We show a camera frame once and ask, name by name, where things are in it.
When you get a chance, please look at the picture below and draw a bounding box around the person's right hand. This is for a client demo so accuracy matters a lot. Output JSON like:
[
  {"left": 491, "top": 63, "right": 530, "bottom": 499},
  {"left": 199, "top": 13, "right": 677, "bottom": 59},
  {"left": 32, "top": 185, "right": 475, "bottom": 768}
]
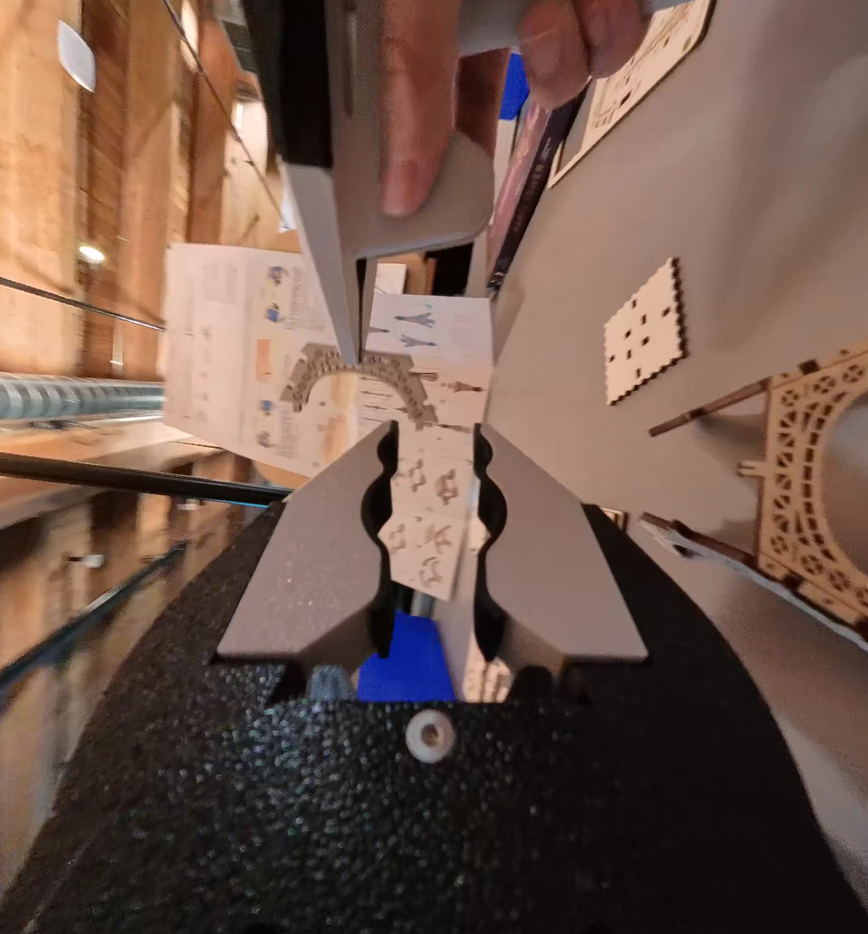
[{"left": 381, "top": 0, "right": 650, "bottom": 220}]

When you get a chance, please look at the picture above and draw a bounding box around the single wooden lattice arch piece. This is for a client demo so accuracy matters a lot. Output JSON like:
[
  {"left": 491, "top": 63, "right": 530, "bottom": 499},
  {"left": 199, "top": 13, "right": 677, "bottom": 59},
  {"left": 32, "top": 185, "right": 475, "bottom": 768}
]
[{"left": 279, "top": 343, "right": 443, "bottom": 433}]

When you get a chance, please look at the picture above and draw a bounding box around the silver air duct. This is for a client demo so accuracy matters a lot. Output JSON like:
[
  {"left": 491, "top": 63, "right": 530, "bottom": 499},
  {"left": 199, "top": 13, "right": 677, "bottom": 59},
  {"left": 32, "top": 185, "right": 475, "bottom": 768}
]
[{"left": 0, "top": 371, "right": 166, "bottom": 424}]

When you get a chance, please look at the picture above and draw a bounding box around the grey desk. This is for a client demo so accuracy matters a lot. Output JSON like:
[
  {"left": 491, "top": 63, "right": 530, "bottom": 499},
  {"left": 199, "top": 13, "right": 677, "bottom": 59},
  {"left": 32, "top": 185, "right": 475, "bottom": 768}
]
[{"left": 478, "top": 0, "right": 868, "bottom": 934}]

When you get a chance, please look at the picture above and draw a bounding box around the wooden parts sheet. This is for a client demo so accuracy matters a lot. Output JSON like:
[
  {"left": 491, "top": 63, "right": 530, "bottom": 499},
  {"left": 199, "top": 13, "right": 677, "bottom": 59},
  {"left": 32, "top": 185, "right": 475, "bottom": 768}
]
[{"left": 550, "top": 0, "right": 719, "bottom": 187}]

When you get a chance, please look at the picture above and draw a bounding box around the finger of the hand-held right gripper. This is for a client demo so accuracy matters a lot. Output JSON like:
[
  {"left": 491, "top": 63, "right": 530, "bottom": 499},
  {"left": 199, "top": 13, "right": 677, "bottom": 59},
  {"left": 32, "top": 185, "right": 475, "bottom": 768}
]
[
  {"left": 359, "top": 259, "right": 378, "bottom": 363},
  {"left": 286, "top": 164, "right": 365, "bottom": 367}
]

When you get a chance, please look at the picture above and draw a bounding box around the folded assembly diagram sheet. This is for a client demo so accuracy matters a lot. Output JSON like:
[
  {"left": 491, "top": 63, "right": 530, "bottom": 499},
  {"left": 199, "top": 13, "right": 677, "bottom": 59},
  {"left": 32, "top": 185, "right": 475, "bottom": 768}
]
[{"left": 361, "top": 292, "right": 495, "bottom": 604}]

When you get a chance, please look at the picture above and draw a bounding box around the dark purple kit box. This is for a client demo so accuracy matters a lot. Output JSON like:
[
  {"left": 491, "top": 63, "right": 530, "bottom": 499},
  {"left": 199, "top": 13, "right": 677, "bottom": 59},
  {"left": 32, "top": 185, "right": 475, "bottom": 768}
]
[{"left": 488, "top": 88, "right": 595, "bottom": 289}]

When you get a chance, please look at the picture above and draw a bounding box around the square slotted wooden plate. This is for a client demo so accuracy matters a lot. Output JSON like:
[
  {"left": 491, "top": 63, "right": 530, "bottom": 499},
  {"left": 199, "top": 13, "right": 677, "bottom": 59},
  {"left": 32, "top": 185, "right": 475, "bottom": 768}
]
[{"left": 603, "top": 255, "right": 688, "bottom": 407}]

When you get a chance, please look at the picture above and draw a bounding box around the white wall fixture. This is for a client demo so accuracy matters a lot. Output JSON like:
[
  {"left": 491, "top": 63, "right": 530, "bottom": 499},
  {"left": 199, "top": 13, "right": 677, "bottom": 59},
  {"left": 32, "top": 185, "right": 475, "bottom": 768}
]
[{"left": 56, "top": 20, "right": 98, "bottom": 92}]

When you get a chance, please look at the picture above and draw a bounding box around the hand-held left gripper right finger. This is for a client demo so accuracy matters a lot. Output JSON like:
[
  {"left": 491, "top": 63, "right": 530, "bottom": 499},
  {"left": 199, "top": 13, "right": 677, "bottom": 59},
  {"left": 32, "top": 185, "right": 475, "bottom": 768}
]
[{"left": 472, "top": 422, "right": 651, "bottom": 671}]

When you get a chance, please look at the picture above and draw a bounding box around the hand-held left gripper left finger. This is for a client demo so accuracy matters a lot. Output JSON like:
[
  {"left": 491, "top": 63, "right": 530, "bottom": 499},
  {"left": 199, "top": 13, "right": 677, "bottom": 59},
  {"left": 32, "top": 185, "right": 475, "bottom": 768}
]
[{"left": 216, "top": 421, "right": 400, "bottom": 668}]

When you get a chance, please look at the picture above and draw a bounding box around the black pole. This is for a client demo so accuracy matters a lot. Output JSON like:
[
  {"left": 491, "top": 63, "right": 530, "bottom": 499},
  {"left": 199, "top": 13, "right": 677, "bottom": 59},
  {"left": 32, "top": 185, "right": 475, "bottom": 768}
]
[{"left": 0, "top": 447, "right": 292, "bottom": 509}]

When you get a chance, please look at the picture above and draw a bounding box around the wooden lattice arch base assembly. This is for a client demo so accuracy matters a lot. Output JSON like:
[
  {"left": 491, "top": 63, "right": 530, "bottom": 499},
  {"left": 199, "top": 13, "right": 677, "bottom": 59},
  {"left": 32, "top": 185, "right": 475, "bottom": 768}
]
[{"left": 637, "top": 330, "right": 868, "bottom": 661}]

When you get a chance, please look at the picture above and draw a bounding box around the blue plastic bin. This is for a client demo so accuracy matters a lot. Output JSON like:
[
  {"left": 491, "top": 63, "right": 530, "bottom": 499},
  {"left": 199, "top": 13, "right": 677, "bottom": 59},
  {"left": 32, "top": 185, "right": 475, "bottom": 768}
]
[{"left": 357, "top": 611, "right": 457, "bottom": 703}]

